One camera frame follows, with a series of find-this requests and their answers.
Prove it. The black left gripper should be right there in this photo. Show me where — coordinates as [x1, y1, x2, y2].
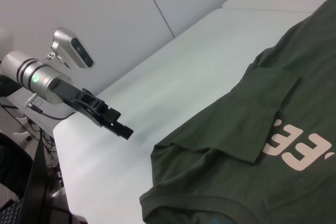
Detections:
[50, 78, 134, 140]

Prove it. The dark green FREE T-shirt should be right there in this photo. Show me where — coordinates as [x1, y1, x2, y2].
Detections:
[139, 0, 336, 224]

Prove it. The black tilted panel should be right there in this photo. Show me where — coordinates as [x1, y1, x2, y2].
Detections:
[0, 137, 55, 224]

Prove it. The white equipment cabinet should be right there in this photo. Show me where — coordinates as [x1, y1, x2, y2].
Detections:
[0, 87, 77, 141]

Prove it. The black rounded chair back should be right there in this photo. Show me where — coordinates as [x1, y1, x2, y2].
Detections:
[0, 132, 34, 196]

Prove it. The left arm cable with plug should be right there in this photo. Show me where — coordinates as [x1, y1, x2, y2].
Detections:
[23, 97, 77, 120]

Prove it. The black power cable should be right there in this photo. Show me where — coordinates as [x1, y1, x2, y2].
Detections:
[26, 119, 60, 161]

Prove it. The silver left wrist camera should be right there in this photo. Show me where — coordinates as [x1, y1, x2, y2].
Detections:
[46, 26, 95, 69]

